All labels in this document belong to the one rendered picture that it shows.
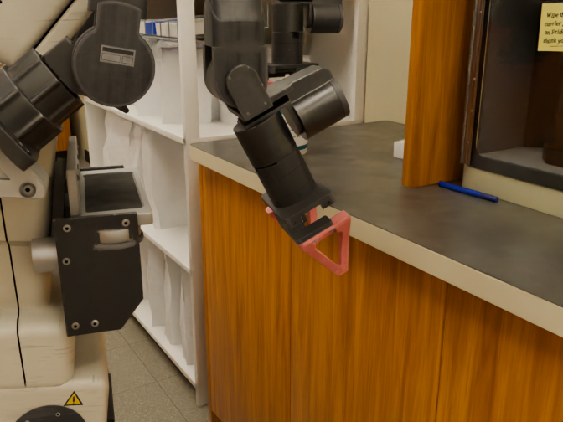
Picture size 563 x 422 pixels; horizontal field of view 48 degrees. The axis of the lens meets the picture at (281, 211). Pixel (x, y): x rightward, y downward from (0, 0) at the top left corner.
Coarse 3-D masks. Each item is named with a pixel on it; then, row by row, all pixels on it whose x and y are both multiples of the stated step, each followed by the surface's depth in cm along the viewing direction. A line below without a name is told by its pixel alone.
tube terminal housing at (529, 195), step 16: (464, 176) 127; (480, 176) 123; (496, 176) 120; (496, 192) 120; (512, 192) 117; (528, 192) 114; (544, 192) 111; (560, 192) 108; (544, 208) 112; (560, 208) 109
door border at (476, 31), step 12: (480, 0) 115; (480, 12) 115; (480, 24) 116; (480, 36) 116; (480, 48) 116; (468, 60) 119; (468, 84) 120; (468, 96) 121; (468, 108) 121; (468, 120) 122; (468, 132) 122; (468, 144) 123; (468, 156) 123
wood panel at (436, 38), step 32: (416, 0) 118; (448, 0) 119; (416, 32) 119; (448, 32) 121; (416, 64) 120; (448, 64) 124; (416, 96) 122; (448, 96) 126; (416, 128) 124; (448, 128) 128; (416, 160) 126; (448, 160) 131
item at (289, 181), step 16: (288, 160) 71; (272, 176) 71; (288, 176) 71; (304, 176) 72; (272, 192) 72; (288, 192) 72; (304, 192) 72; (320, 192) 72; (272, 208) 74; (288, 208) 72; (304, 208) 70; (288, 224) 70
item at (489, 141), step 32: (512, 0) 109; (544, 0) 104; (512, 32) 110; (480, 64) 117; (512, 64) 111; (544, 64) 106; (480, 96) 118; (512, 96) 112; (544, 96) 107; (480, 128) 120; (512, 128) 113; (544, 128) 108; (480, 160) 121; (512, 160) 115; (544, 160) 109
